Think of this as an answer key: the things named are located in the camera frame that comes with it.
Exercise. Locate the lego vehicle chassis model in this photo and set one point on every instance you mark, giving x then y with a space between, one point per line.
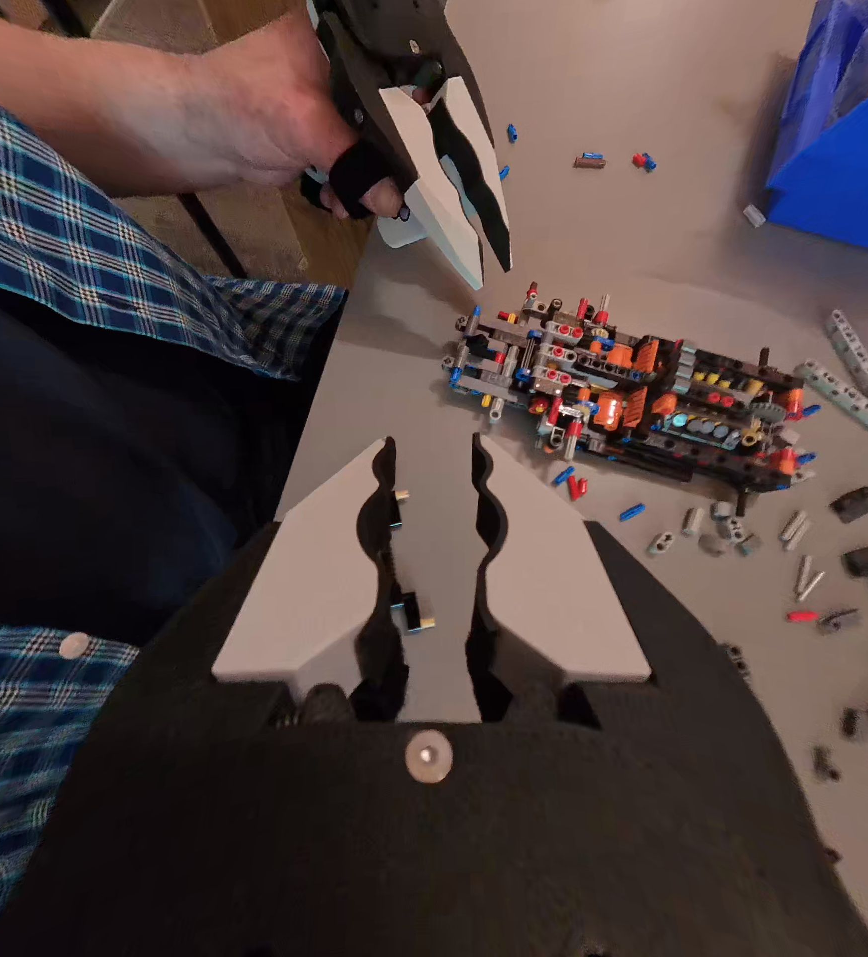
628 396

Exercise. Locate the person's left forearm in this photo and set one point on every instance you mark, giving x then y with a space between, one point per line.
90 97

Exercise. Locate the blue storage bin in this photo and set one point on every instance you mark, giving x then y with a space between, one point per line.
845 187

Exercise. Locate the small grey lego connector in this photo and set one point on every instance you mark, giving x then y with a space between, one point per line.
754 215

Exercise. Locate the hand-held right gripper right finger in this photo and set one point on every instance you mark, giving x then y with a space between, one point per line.
553 598

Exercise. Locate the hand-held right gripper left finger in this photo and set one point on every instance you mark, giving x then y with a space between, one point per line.
306 598

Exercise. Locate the person's left hand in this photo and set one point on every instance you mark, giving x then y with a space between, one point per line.
269 105

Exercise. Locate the long grey lego beam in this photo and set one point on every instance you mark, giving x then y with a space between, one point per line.
860 359
845 400

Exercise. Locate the pile of loose lego pieces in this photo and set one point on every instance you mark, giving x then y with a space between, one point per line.
864 561

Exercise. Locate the person's dark pants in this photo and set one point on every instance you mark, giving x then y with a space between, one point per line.
105 486

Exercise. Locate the black metal leg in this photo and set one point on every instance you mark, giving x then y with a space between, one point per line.
213 235

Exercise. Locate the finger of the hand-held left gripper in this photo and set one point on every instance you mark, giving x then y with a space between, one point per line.
441 217
478 142

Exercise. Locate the brown lego axle connector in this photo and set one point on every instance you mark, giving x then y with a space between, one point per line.
589 162

